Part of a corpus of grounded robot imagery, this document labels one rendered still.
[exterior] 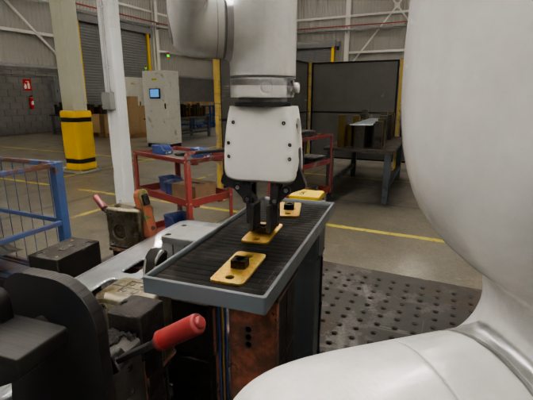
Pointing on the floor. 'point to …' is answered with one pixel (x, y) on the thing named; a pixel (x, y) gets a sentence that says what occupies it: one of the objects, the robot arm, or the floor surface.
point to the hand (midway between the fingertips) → (262, 215)
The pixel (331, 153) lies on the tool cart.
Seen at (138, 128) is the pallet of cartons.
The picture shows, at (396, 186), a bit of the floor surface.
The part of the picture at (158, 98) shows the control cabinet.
